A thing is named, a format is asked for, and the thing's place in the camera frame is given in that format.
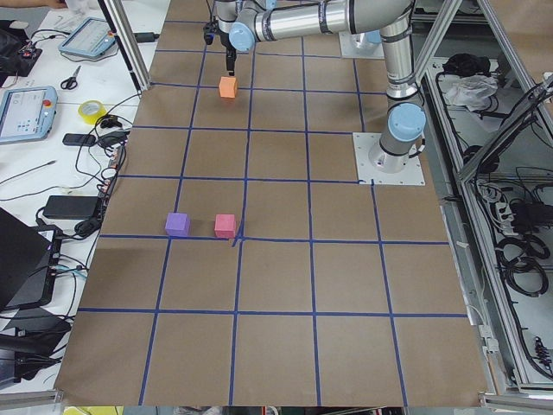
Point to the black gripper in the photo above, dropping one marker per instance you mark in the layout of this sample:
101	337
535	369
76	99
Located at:
226	41

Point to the orange foam cube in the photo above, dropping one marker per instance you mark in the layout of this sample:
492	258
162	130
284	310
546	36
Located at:
228	87

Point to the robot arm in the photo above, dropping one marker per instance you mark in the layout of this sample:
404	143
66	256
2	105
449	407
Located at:
405	117
242	24

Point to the upper teach pendant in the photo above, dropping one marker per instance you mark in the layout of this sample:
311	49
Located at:
90	40

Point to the teach pendant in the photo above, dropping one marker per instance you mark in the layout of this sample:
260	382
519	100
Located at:
27	114
90	40

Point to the yellow tape roll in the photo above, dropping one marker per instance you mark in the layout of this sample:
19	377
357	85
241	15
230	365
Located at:
92	111

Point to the pink foam cube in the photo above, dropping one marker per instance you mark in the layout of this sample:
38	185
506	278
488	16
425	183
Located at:
225	226

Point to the purple foam cube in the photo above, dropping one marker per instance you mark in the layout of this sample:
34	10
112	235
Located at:
177	224

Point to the lower teach pendant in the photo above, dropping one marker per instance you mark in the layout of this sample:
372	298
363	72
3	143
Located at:
27	114

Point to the black power adapter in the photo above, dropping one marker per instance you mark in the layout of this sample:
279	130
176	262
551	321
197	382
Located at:
70	207

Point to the white crumpled cloth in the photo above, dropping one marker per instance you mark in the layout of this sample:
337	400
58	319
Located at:
473	92

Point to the black laptop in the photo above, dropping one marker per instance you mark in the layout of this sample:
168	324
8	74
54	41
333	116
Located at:
29	256

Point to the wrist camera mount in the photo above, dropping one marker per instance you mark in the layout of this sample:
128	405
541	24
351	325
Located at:
209	32

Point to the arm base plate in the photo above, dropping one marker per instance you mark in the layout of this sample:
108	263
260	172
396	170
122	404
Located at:
366	45
375	166

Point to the aluminium frame post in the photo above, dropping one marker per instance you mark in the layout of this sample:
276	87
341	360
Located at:
115	15

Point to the black handled scissors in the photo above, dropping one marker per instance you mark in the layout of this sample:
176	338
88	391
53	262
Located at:
71	82

